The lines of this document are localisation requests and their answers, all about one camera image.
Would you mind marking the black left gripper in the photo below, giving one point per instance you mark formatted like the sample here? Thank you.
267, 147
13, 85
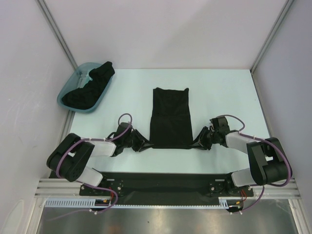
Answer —
142, 143

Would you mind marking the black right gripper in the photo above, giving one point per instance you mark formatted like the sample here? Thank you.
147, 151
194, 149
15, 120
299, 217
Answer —
203, 139

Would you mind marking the black t shirt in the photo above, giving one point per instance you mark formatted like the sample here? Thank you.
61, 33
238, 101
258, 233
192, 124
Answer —
170, 125

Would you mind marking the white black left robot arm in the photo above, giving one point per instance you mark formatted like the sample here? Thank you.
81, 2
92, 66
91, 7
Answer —
69, 160

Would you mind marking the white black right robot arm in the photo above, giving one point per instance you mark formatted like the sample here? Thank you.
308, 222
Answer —
268, 164

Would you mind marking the black clothes in basket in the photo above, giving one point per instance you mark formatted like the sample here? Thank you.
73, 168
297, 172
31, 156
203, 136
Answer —
92, 85

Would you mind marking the teal plastic basket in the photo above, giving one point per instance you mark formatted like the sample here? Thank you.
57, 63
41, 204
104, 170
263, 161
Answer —
83, 87

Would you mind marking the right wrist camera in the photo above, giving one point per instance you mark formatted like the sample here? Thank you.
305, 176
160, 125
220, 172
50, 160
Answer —
220, 124

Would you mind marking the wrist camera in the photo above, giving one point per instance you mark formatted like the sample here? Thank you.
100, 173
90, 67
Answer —
123, 130
220, 124

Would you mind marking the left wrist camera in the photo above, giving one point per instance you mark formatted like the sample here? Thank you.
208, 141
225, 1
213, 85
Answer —
123, 130

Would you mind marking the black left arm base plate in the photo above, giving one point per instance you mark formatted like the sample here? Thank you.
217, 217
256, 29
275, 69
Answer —
115, 185

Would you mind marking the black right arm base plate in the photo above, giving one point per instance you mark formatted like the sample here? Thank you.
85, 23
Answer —
226, 188

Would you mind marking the aluminium frame rail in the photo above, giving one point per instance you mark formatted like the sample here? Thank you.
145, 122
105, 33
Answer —
57, 188

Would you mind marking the light blue slotted cable duct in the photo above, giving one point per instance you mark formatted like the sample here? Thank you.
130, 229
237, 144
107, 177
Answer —
78, 203

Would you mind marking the right aluminium corner post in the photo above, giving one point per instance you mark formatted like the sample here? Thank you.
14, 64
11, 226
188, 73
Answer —
273, 32

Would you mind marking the aluminium corner post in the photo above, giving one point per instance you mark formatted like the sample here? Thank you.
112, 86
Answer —
47, 14
273, 32

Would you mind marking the left aluminium corner post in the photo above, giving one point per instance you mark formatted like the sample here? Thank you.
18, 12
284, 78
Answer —
47, 14

